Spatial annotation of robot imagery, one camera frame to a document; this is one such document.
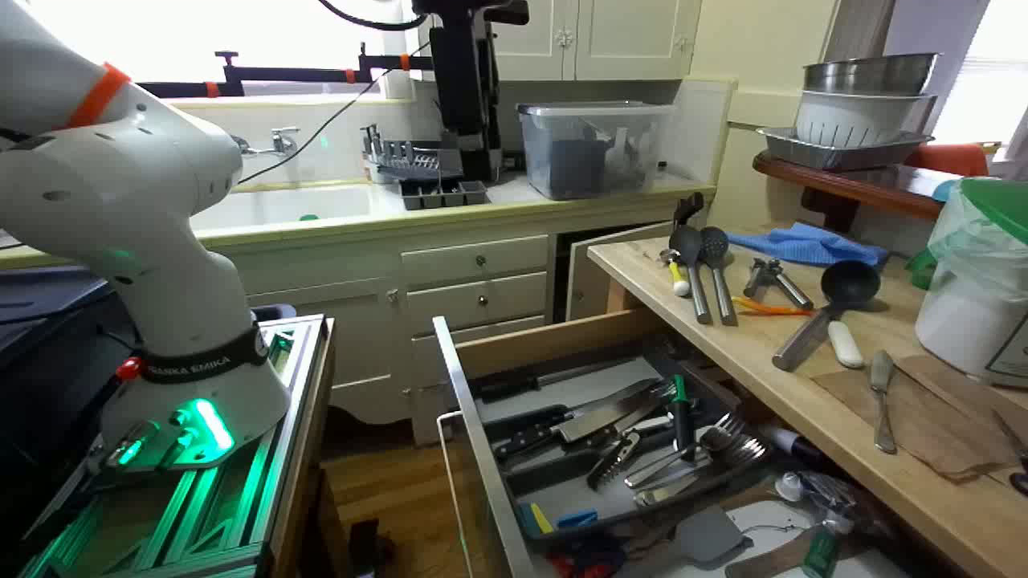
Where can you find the metal baking tray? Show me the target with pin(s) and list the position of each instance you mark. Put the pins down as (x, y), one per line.
(847, 152)

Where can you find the black control box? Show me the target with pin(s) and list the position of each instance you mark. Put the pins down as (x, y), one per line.
(51, 385)

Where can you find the cream base cabinet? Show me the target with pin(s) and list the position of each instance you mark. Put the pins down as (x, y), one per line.
(470, 291)

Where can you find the dark grey cutlery tray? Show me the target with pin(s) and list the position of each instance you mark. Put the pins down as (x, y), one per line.
(600, 496)

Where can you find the black dish drainer tray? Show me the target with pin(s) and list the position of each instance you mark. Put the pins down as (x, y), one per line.
(434, 180)

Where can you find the clear plastic storage bin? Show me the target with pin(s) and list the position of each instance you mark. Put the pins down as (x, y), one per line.
(588, 149)

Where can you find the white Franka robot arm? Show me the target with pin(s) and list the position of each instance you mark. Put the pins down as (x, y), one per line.
(108, 193)

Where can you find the wooden drawer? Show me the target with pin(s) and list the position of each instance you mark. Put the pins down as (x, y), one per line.
(487, 471)

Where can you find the orange flat utensil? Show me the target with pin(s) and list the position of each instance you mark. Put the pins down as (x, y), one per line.
(773, 310)

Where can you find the black peeler with green collar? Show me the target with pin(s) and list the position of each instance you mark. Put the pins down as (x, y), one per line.
(683, 417)

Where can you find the grey spatula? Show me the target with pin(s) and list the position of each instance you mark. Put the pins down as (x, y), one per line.
(711, 536)

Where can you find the metal can opener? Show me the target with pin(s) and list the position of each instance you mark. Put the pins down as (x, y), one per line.
(773, 277)

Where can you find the chrome faucet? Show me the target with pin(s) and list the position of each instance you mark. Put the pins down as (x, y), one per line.
(284, 139)

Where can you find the white round cap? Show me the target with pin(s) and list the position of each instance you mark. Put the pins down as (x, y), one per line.
(787, 487)

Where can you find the white bucket with green lid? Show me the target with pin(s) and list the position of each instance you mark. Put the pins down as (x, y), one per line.
(968, 322)

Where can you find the blue and yellow item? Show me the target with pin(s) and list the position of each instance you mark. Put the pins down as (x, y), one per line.
(556, 521)

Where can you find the black bar with orange clamps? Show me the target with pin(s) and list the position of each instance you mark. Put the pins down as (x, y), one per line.
(290, 79)

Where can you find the black camera stand pole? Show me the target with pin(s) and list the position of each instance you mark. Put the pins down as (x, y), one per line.
(465, 74)

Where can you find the translucent plastic bag liner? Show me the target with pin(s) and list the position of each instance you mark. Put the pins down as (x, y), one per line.
(965, 241)

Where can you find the stainless steel bowl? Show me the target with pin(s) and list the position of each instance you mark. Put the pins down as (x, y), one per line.
(869, 73)

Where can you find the cream wall cabinet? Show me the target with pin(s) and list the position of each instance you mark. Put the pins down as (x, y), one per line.
(600, 36)

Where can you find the white kitchen sink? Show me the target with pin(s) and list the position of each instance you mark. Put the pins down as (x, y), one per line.
(277, 208)

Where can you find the cream open cabinet door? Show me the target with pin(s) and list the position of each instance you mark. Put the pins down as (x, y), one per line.
(600, 277)

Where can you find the silver fork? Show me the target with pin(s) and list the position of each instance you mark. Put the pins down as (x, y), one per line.
(882, 402)
(728, 429)

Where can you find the small black utensil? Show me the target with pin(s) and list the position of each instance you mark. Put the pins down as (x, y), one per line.
(687, 211)

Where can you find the orange cylindrical item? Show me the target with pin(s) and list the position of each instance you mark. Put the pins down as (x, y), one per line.
(952, 157)

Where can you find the blue cloth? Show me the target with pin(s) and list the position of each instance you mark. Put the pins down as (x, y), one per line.
(807, 246)

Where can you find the dark wooden side table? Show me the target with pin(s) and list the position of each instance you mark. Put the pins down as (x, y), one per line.
(847, 186)

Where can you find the green small item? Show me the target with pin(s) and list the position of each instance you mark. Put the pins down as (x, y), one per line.
(821, 554)

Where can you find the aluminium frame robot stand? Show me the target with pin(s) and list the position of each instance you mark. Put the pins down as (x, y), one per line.
(228, 501)

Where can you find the small white oblong item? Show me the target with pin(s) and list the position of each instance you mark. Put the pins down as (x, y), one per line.
(847, 340)

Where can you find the white and yellow utensil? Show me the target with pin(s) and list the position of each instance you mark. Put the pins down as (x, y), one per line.
(677, 277)

